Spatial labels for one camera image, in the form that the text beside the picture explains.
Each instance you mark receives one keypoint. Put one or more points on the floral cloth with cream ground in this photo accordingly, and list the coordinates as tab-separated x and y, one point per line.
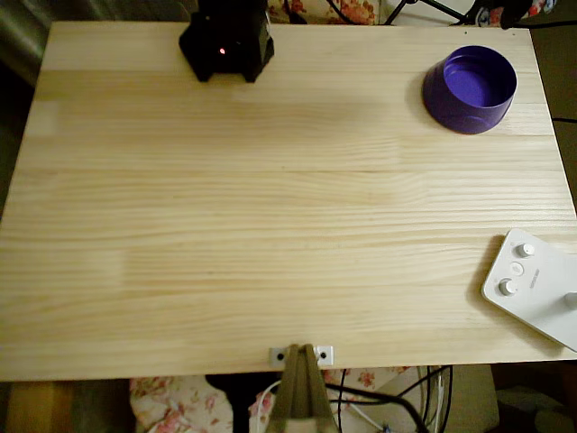
180	406
356	11

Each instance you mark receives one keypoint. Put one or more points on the dark olive sofa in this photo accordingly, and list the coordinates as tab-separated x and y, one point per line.
22	36

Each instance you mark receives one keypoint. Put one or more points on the purple plastic bowl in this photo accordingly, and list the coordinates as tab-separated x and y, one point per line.
469	85

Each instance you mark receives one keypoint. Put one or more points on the olive camera stand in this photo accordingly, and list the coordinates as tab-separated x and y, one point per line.
299	397

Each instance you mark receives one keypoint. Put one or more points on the colourful candy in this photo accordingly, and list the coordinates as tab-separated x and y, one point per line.
493	15

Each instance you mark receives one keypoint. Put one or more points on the white metal bracket plate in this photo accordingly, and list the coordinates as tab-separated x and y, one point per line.
324	355

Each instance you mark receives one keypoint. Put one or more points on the black tripod legs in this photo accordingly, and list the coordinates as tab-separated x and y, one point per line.
444	10

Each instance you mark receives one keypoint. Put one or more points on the wooden table leg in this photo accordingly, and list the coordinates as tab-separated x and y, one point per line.
40	406

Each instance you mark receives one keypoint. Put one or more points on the white lamp base with knobs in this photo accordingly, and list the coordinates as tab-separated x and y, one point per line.
532	293

